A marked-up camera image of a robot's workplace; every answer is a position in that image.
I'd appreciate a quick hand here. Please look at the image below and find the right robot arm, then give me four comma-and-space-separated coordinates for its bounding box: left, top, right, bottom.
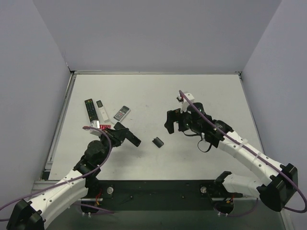
164, 103, 298, 212

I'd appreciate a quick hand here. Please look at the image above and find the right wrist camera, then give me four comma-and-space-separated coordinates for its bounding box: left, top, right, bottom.
177, 91, 195, 113

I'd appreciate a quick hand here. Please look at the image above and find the black multi-button remote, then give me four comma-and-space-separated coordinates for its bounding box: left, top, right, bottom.
84, 99, 99, 122

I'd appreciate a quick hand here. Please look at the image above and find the red and white remote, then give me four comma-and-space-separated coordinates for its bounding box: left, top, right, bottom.
99, 124, 112, 130

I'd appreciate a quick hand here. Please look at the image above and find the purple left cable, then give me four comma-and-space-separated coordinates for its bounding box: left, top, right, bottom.
0, 126, 116, 222

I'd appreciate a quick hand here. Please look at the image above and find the black battery cover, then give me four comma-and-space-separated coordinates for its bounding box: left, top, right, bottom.
152, 137, 164, 148

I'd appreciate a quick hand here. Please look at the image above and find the grey and white remote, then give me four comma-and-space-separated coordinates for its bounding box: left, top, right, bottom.
113, 106, 131, 122

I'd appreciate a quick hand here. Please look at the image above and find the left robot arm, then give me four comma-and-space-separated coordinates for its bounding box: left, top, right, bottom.
6, 128, 129, 230

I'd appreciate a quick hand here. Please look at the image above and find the purple cable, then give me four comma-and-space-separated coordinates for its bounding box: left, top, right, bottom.
0, 126, 116, 222
178, 90, 307, 218

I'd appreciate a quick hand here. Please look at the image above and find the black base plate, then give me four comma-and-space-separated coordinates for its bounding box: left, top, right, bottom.
76, 180, 242, 214

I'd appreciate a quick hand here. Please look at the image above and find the slim white remote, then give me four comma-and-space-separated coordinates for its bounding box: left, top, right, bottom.
96, 100, 109, 122

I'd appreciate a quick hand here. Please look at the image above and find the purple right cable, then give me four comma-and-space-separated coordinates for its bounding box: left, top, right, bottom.
178, 90, 307, 218

